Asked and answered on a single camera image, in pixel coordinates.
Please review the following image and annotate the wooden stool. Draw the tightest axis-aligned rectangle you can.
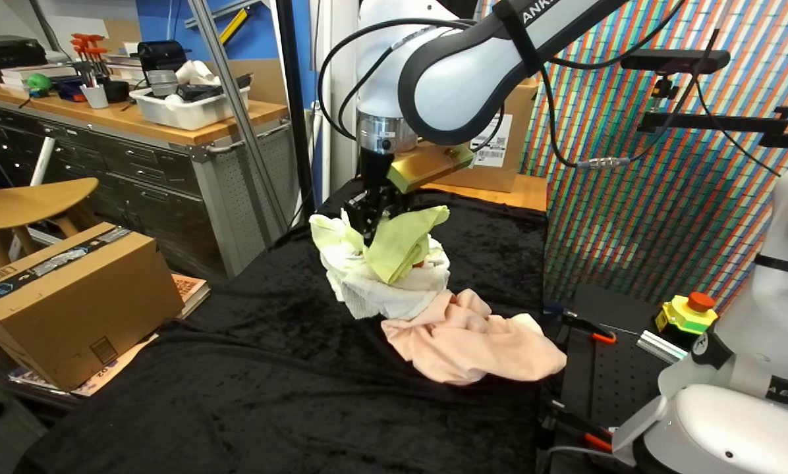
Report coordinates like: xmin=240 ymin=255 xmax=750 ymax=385
xmin=0 ymin=176 xmax=104 ymax=267

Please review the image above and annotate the black device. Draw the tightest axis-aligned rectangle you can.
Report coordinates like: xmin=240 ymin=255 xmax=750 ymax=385
xmin=137 ymin=36 xmax=191 ymax=73

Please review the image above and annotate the yellow red emergency stop button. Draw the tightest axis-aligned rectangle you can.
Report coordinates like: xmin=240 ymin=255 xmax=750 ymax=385
xmin=655 ymin=289 xmax=719 ymax=337

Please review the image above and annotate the white plastic bin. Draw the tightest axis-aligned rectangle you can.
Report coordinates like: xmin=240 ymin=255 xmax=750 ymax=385
xmin=126 ymin=83 xmax=255 ymax=131

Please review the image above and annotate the yellow cloth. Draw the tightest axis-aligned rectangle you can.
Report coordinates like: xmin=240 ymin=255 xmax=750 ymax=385
xmin=363 ymin=204 xmax=453 ymax=287

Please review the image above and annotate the red tool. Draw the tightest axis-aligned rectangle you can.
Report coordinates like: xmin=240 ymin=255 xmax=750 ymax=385
xmin=70 ymin=31 xmax=112 ymax=64

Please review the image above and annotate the green object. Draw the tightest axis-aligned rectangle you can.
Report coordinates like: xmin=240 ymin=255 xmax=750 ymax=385
xmin=22 ymin=73 xmax=55 ymax=97

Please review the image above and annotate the printed cardboard box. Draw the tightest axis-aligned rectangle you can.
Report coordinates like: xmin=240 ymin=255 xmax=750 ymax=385
xmin=0 ymin=218 xmax=188 ymax=388

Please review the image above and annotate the black velvet tablecloth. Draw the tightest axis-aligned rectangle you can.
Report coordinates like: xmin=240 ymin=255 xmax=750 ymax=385
xmin=13 ymin=185 xmax=677 ymax=474

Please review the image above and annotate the black vertical pole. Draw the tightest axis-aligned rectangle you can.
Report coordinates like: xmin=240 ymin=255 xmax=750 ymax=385
xmin=273 ymin=0 xmax=321 ymax=239

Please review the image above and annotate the grey metal tripod pole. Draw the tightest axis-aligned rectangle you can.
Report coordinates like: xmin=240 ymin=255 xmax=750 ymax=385
xmin=184 ymin=0 xmax=290 ymax=230

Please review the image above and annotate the silver metal cylinder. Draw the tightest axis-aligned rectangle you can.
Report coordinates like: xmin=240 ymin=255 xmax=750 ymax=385
xmin=635 ymin=326 xmax=692 ymax=367

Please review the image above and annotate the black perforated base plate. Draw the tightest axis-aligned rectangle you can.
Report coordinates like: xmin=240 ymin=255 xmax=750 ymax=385
xmin=560 ymin=287 xmax=703 ymax=474

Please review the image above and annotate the cardboard box with white label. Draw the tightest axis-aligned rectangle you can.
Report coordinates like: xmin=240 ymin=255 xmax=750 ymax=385
xmin=461 ymin=77 xmax=540 ymax=194

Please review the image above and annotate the peach cloth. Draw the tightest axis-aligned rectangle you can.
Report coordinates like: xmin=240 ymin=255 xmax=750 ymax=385
xmin=379 ymin=287 xmax=573 ymax=389

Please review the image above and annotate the orange handled clamp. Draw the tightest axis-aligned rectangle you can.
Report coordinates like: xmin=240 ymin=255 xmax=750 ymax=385
xmin=560 ymin=309 xmax=623 ymax=347
xmin=547 ymin=399 xmax=620 ymax=455

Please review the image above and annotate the small white towel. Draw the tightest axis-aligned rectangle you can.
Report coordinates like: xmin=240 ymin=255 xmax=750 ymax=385
xmin=321 ymin=234 xmax=453 ymax=323

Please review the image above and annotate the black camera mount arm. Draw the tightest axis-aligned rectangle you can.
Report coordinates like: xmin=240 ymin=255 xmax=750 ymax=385
xmin=635 ymin=104 xmax=788 ymax=154

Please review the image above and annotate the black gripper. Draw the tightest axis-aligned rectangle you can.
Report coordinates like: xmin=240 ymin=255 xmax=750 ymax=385
xmin=354 ymin=148 xmax=403 ymax=248

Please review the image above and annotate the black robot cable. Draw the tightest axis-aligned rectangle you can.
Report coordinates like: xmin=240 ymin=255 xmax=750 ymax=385
xmin=315 ymin=0 xmax=719 ymax=168

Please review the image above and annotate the black case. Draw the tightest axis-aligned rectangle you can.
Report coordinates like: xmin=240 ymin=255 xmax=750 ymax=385
xmin=0 ymin=34 xmax=49 ymax=72

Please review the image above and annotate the tan wrist camera box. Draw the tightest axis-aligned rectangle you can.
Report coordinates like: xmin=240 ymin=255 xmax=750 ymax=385
xmin=387 ymin=142 xmax=477 ymax=198

